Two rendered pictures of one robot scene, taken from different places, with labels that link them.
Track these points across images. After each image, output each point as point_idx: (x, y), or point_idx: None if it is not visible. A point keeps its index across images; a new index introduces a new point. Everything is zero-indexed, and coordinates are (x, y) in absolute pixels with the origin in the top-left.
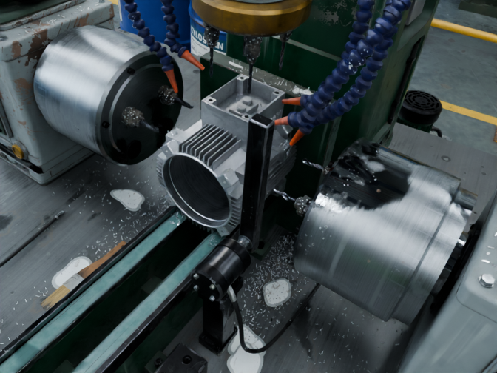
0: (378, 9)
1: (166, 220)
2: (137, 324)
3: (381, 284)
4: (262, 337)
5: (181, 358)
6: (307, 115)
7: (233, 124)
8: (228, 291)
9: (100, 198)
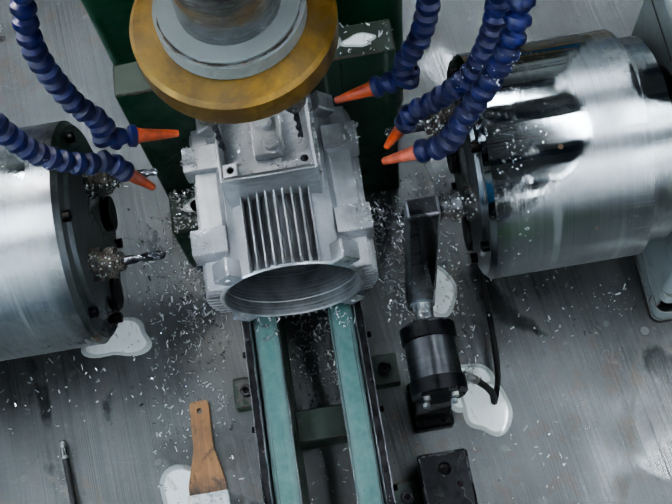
0: None
1: (257, 342)
2: (377, 490)
3: (623, 238)
4: (473, 360)
5: (438, 472)
6: (451, 147)
7: (290, 179)
8: (468, 379)
9: (81, 376)
